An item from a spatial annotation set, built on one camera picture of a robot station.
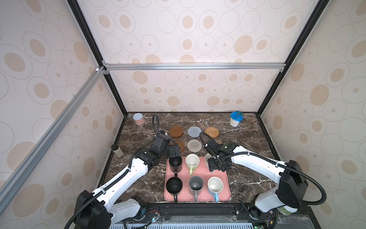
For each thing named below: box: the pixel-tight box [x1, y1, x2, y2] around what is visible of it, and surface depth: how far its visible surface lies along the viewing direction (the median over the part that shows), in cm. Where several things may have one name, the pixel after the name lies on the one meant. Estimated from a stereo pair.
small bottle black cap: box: [111, 144, 124, 158], surface depth 91 cm
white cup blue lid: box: [229, 111, 244, 128], surface depth 108 cm
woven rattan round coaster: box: [204, 126, 220, 139], surface depth 108 cm
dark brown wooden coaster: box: [169, 125, 184, 138], surface depth 109 cm
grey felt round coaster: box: [187, 126, 202, 138], surface depth 111 cm
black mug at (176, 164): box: [168, 156, 183, 177], surface depth 87 cm
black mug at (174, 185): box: [165, 176, 183, 204], surface depth 77 cm
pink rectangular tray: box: [163, 156, 231, 204], surface depth 80 cm
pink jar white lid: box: [132, 112, 145, 125], surface depth 112 cm
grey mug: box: [188, 175, 204, 202], surface depth 76 cm
